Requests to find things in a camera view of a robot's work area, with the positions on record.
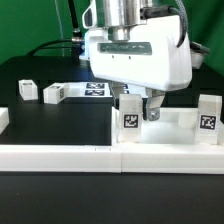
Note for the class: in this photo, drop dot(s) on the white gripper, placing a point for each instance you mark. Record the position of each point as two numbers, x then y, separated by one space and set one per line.
153 57

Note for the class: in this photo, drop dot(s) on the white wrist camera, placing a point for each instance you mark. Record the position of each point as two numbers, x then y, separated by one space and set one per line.
90 17

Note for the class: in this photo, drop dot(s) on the white fiducial marker base sheet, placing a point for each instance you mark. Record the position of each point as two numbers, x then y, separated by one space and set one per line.
100 90

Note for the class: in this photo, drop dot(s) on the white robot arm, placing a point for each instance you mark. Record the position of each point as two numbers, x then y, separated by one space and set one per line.
118 17

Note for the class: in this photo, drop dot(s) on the white square table top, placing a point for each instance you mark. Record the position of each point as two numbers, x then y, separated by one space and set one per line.
175 126

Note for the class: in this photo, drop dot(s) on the white left fence rail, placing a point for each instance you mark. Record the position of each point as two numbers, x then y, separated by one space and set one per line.
4 118

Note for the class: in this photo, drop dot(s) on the white front fence rail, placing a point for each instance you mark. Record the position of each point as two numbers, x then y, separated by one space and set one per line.
197 159

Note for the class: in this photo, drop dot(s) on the white fence rail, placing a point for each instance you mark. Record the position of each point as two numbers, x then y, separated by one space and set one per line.
197 159
4 118

